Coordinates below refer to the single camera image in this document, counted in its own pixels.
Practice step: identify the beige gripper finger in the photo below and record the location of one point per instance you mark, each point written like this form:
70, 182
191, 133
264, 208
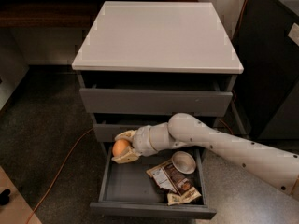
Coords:
127, 135
128, 155

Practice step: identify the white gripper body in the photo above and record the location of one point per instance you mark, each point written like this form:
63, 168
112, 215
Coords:
141, 141

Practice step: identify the orange fruit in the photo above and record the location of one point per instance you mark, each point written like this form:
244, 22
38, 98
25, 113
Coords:
119, 146

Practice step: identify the grey bottom drawer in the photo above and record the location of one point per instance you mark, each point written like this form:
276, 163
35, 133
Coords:
127, 190

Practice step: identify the grey drawer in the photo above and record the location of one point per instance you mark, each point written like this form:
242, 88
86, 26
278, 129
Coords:
127, 190
180, 130
155, 102

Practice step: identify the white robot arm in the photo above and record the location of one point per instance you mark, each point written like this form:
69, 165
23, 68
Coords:
278, 168

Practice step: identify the grey middle drawer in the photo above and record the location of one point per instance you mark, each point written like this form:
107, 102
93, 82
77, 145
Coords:
180, 130

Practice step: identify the grey top drawer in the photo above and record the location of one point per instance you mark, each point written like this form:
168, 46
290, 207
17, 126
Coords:
155, 102

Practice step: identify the grey drawer cabinet white top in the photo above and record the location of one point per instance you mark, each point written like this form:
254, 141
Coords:
167, 46

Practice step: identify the brown snack packet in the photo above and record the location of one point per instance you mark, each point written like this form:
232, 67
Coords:
166, 176

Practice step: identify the white bowl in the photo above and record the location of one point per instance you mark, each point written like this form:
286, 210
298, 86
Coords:
184, 162

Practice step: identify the beige snack packet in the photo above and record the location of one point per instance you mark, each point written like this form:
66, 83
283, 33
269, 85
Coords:
189, 196

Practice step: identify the light wooden board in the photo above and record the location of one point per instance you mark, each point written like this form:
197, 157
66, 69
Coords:
17, 210

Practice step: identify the black knob object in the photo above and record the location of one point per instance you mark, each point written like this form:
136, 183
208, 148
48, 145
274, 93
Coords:
4, 197

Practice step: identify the dark wooden shelf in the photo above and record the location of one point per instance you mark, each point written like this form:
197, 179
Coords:
54, 13

